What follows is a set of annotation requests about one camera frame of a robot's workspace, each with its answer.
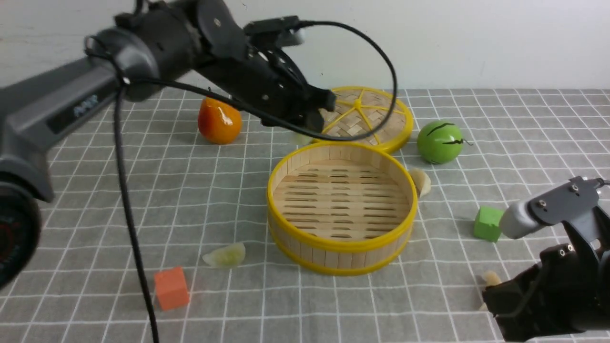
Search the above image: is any green dumpling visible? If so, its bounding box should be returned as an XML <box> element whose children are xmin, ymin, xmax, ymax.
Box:
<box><xmin>201</xmin><ymin>242</ymin><xmax>246</xmax><ymax>268</ymax></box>
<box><xmin>291</xmin><ymin>132</ymin><xmax>314</xmax><ymax>146</ymax></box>

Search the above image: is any woven bamboo steamer lid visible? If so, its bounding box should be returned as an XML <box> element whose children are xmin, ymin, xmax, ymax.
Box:
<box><xmin>320</xmin><ymin>86</ymin><xmax>414</xmax><ymax>153</ymax></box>

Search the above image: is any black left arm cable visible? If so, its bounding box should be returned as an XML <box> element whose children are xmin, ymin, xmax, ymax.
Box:
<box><xmin>85</xmin><ymin>20</ymin><xmax>398</xmax><ymax>343</ymax></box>

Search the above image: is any bamboo steamer tray yellow rim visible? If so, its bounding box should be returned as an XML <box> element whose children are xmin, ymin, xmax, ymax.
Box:
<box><xmin>266</xmin><ymin>142</ymin><xmax>418</xmax><ymax>276</ymax></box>

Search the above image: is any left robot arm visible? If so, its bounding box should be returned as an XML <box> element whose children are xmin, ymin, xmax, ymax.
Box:
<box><xmin>1</xmin><ymin>0</ymin><xmax>336</xmax><ymax>287</ymax></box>

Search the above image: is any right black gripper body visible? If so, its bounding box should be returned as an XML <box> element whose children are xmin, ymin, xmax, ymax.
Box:
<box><xmin>482</xmin><ymin>244</ymin><xmax>609</xmax><ymax>342</ymax></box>

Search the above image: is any orange foam cube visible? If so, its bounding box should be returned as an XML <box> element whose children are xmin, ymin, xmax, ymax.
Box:
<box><xmin>154</xmin><ymin>266</ymin><xmax>190</xmax><ymax>311</ymax></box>

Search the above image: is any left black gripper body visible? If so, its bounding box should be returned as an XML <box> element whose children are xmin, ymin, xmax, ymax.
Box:
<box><xmin>195</xmin><ymin>49</ymin><xmax>315</xmax><ymax>127</ymax></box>

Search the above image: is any green foam cube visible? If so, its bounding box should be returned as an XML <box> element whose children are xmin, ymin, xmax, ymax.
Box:
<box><xmin>473</xmin><ymin>206</ymin><xmax>505</xmax><ymax>243</ymax></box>

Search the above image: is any grey checked tablecloth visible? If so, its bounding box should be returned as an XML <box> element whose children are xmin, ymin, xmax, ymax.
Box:
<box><xmin>0</xmin><ymin>89</ymin><xmax>610</xmax><ymax>343</ymax></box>

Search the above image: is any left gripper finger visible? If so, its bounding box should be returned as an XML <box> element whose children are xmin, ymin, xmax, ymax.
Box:
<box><xmin>291</xmin><ymin>85</ymin><xmax>337</xmax><ymax>134</ymax></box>

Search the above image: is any orange toy pear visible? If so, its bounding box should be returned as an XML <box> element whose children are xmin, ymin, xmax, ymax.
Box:
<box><xmin>198</xmin><ymin>97</ymin><xmax>242</xmax><ymax>145</ymax></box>

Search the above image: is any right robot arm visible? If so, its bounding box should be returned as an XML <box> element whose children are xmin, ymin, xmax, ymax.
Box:
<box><xmin>482</xmin><ymin>176</ymin><xmax>610</xmax><ymax>342</ymax></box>

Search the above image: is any white dumpling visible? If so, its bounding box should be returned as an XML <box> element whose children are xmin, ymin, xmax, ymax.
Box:
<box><xmin>478</xmin><ymin>271</ymin><xmax>502</xmax><ymax>313</ymax></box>
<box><xmin>409</xmin><ymin>169</ymin><xmax>431</xmax><ymax>198</ymax></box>

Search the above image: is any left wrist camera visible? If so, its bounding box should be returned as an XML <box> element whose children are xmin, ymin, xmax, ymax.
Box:
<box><xmin>243</xmin><ymin>16</ymin><xmax>305</xmax><ymax>50</ymax></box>

